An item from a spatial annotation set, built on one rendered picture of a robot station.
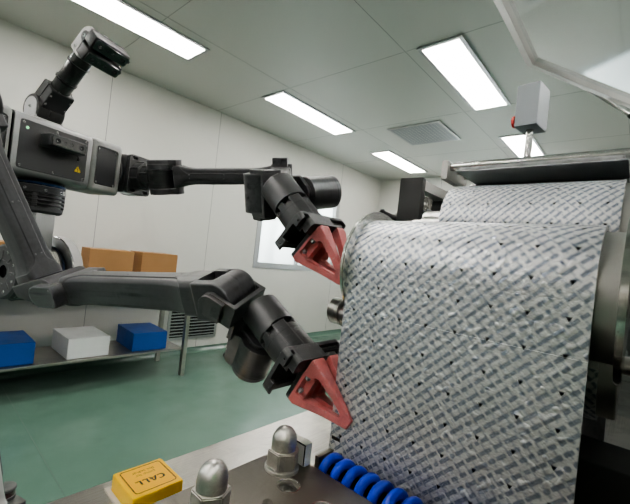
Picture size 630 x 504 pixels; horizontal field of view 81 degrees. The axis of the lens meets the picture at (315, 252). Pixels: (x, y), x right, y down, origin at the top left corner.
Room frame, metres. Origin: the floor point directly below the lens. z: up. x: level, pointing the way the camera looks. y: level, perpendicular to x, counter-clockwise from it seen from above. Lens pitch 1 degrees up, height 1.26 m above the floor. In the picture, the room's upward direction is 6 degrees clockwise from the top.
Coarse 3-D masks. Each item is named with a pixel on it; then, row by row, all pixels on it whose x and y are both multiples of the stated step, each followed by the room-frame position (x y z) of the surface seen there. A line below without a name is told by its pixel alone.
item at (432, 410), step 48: (384, 336) 0.40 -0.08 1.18; (432, 336) 0.37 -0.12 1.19; (384, 384) 0.40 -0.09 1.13; (432, 384) 0.36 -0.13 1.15; (480, 384) 0.33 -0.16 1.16; (528, 384) 0.31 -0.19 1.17; (576, 384) 0.29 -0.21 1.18; (336, 432) 0.43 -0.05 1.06; (384, 432) 0.39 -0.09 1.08; (432, 432) 0.36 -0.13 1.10; (480, 432) 0.33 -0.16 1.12; (528, 432) 0.31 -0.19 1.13; (576, 432) 0.29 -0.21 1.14; (432, 480) 0.36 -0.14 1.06; (480, 480) 0.33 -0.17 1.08; (528, 480) 0.30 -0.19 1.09
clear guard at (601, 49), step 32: (512, 0) 0.91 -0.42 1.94; (544, 0) 0.82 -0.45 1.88; (576, 0) 0.75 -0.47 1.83; (608, 0) 0.69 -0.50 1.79; (544, 32) 0.96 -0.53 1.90; (576, 32) 0.86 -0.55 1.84; (608, 32) 0.78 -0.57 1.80; (544, 64) 1.15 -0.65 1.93; (576, 64) 1.01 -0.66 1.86; (608, 64) 0.91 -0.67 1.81
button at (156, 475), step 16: (144, 464) 0.55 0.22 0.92; (160, 464) 0.55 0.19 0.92; (112, 480) 0.52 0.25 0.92; (128, 480) 0.51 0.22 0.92; (144, 480) 0.51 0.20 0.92; (160, 480) 0.52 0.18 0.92; (176, 480) 0.52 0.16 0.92; (128, 496) 0.48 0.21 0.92; (144, 496) 0.49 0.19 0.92; (160, 496) 0.50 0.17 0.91
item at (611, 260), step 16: (608, 240) 0.30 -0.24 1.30; (624, 240) 0.30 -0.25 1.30; (608, 256) 0.29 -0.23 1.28; (608, 272) 0.29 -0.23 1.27; (608, 288) 0.28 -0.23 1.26; (608, 304) 0.28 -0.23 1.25; (608, 320) 0.28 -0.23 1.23; (592, 336) 0.30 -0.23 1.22; (608, 336) 0.29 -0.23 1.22; (592, 352) 0.31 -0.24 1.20; (608, 352) 0.30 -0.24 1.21
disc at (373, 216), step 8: (368, 216) 0.46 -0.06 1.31; (376, 216) 0.48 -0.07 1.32; (384, 216) 0.49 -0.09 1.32; (360, 224) 0.45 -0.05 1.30; (352, 232) 0.44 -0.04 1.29; (352, 240) 0.44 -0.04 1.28; (344, 248) 0.44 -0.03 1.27; (344, 256) 0.43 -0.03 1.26; (344, 264) 0.43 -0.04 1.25; (344, 272) 0.44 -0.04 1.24; (344, 280) 0.44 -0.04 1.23; (344, 288) 0.44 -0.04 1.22; (344, 296) 0.44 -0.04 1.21
